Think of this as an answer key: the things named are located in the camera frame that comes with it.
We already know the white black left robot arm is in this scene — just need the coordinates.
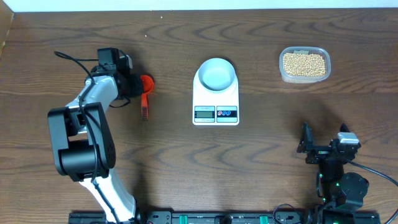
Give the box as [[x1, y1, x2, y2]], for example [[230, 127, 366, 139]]
[[47, 48, 147, 223]]

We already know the grey round bowl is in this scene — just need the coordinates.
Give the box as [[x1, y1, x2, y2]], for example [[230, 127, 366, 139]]
[[198, 58, 237, 91]]

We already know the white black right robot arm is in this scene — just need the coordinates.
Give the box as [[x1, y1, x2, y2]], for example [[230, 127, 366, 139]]
[[297, 123, 369, 224]]

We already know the red measuring scoop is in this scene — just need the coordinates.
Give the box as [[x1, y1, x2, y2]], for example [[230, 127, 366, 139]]
[[141, 75, 155, 120]]

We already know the clear plastic container of beans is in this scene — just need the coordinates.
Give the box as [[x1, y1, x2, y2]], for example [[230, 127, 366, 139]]
[[279, 46, 331, 84]]

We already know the white digital kitchen scale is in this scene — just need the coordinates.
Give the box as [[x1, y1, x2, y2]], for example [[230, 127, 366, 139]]
[[192, 70, 240, 126]]

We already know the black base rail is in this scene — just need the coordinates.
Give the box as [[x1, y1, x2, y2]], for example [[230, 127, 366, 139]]
[[67, 211, 381, 224]]

